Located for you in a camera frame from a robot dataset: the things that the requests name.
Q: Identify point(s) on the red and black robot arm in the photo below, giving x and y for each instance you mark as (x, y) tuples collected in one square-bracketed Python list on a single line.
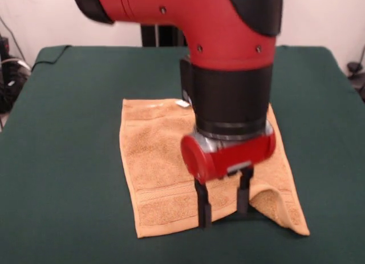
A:
[(214, 47)]

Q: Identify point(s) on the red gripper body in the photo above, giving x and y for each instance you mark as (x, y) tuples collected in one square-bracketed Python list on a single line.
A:
[(228, 158)]

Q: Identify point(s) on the dark green table cloth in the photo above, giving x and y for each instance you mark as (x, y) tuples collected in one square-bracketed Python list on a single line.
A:
[(71, 161)]

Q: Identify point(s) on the black power strip red switch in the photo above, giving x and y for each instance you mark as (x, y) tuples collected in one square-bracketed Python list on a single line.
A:
[(4, 47)]

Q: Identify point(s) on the black plug adapter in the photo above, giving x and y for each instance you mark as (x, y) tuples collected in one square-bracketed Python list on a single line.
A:
[(353, 67)]

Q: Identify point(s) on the black metal stand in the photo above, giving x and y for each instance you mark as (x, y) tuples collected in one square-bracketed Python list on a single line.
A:
[(162, 36)]

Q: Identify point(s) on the tan terry cloth towel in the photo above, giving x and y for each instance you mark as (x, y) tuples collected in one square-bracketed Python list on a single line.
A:
[(159, 161)]

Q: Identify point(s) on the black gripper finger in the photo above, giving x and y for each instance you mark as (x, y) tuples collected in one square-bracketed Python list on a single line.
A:
[(244, 192), (204, 207)]

